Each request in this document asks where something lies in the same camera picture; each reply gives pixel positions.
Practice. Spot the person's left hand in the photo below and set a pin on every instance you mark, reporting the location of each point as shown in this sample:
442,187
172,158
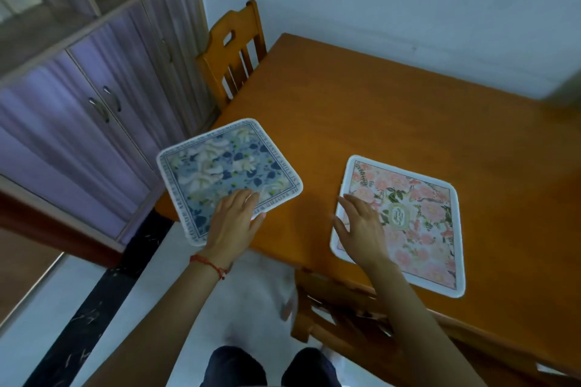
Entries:
229,232

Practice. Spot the person's right hand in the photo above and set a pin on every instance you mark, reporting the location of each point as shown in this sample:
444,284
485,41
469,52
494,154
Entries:
363,237

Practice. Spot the person's left middle finger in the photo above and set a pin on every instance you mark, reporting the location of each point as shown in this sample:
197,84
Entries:
241,200

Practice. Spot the person's left thumb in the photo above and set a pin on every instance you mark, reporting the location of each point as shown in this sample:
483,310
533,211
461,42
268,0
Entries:
258,222

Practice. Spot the person's right thumb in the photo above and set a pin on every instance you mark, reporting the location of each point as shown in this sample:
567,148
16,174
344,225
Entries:
339,228

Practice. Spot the person's left little finger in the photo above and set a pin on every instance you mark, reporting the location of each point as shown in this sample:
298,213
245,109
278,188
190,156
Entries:
219,210

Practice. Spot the blue floral square mat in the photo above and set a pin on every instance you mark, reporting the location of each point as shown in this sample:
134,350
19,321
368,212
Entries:
218,164

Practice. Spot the person's left forearm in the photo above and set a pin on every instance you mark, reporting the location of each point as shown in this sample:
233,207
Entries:
163,327

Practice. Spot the person's right forearm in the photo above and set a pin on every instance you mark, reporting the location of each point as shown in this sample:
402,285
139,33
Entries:
417,332

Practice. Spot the pink floral square mat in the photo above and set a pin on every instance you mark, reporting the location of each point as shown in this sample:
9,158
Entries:
417,228

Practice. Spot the person's right leg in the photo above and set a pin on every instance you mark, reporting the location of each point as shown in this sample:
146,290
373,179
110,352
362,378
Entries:
311,368

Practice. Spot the person's leg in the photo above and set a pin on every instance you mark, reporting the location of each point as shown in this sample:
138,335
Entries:
234,368
311,368

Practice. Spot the person's left leg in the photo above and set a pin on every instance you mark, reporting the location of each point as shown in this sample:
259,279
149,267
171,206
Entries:
234,368

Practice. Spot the wooden chair with slatted back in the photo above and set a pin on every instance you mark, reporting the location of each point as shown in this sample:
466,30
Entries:
227,51

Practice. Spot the purple wooden cabinet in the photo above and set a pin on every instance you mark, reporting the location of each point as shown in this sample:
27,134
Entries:
90,83

